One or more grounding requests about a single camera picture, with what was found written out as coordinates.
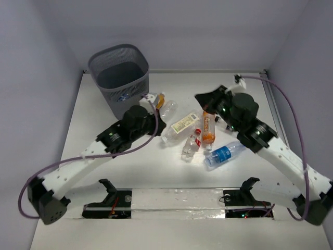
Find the clear bottle black label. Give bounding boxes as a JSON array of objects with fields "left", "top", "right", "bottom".
[{"left": 214, "top": 116, "right": 234, "bottom": 133}]

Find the silver foil tape strip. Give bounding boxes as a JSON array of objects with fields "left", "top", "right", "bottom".
[{"left": 131, "top": 188, "right": 225, "bottom": 220}]

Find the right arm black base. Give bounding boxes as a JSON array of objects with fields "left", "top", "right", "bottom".
[{"left": 219, "top": 177, "right": 274, "bottom": 219}]

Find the clear bottle red cap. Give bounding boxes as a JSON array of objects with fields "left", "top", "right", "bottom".
[{"left": 182, "top": 129, "right": 201, "bottom": 160}]

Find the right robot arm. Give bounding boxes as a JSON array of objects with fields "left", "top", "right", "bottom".
[{"left": 195, "top": 85, "right": 332, "bottom": 226}]

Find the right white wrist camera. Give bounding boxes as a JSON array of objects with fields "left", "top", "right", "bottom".
[{"left": 224, "top": 74, "right": 247, "bottom": 95}]

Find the clear bottle yellow label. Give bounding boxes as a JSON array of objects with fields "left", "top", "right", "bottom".
[{"left": 161, "top": 110, "right": 202, "bottom": 144}]

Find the orange bottle blue white label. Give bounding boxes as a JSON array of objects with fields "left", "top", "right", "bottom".
[{"left": 156, "top": 92, "right": 165, "bottom": 110}]

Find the blue tinted water bottle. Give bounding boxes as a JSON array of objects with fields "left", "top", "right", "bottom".
[{"left": 204, "top": 141, "right": 246, "bottom": 171}]

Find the orange bottle white cap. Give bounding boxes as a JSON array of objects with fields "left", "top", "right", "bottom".
[{"left": 202, "top": 111, "right": 215, "bottom": 151}]

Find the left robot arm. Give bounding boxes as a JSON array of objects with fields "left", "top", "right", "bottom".
[{"left": 28, "top": 105, "right": 167, "bottom": 225}]

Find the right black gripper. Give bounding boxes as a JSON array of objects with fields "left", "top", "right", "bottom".
[{"left": 194, "top": 84, "right": 241, "bottom": 132}]

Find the clear bottle blue label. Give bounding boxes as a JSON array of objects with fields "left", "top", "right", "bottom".
[{"left": 115, "top": 92, "right": 132, "bottom": 102}]

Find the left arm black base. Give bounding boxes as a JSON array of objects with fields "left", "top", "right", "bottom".
[{"left": 82, "top": 179, "right": 132, "bottom": 219}]

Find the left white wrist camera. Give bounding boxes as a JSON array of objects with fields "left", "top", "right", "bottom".
[{"left": 139, "top": 93, "right": 159, "bottom": 110}]

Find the clear ribbed plastic bottle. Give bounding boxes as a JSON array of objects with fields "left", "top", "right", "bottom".
[{"left": 159, "top": 100, "right": 178, "bottom": 122}]

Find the grey mesh waste bin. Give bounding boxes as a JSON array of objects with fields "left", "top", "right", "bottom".
[{"left": 88, "top": 44, "right": 149, "bottom": 120}]

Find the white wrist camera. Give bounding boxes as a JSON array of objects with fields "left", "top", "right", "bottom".
[
  {"left": 224, "top": 74, "right": 247, "bottom": 95},
  {"left": 139, "top": 93, "right": 159, "bottom": 110}
]

